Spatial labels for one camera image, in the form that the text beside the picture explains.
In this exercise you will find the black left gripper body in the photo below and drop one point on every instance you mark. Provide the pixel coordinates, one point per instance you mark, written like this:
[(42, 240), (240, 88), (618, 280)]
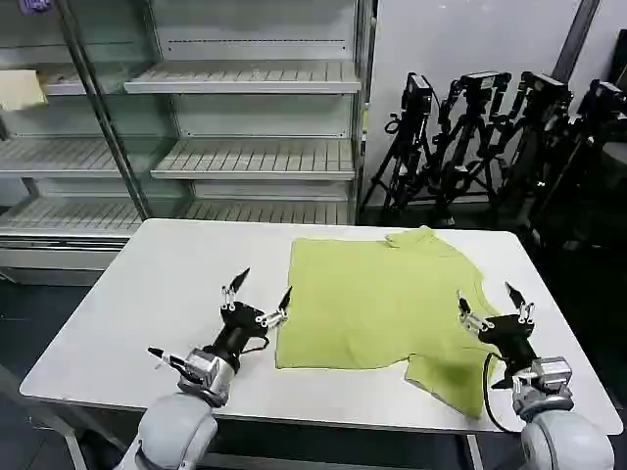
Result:
[(240, 323)]

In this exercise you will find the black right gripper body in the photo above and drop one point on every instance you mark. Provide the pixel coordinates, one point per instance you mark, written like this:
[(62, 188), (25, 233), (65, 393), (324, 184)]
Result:
[(509, 340)]

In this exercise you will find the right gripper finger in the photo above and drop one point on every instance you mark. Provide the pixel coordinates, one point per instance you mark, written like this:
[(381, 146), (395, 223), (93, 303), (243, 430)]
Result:
[(471, 321), (526, 312)]

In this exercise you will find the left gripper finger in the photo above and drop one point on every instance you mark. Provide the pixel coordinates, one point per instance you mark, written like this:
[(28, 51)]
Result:
[(226, 296), (276, 318)]

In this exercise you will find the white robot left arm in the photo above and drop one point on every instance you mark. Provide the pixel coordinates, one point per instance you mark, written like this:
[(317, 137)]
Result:
[(176, 431)]

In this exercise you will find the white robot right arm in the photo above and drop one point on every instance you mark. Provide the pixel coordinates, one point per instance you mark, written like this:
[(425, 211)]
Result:
[(563, 436)]

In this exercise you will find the light green shirt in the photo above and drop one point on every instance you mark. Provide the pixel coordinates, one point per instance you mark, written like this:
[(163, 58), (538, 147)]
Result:
[(372, 303)]

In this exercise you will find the grey metal table leg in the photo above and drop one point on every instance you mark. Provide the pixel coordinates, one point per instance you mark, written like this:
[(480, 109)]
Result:
[(68, 440), (474, 453)]

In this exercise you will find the grey metal shelf unit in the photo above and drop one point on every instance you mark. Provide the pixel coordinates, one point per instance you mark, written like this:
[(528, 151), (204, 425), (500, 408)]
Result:
[(255, 161)]

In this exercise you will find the grey slanted beam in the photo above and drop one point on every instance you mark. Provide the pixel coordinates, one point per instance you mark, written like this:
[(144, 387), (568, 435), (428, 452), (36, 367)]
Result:
[(583, 34)]

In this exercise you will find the tan cardboard box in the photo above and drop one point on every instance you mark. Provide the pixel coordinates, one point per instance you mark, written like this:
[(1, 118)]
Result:
[(19, 90)]

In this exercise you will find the purple cloth item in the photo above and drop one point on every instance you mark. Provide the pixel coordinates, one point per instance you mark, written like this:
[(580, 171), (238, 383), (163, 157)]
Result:
[(35, 5)]

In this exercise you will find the black camera tripod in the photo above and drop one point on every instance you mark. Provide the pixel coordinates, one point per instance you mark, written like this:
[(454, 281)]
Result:
[(600, 161), (416, 127), (470, 147), (539, 142)]

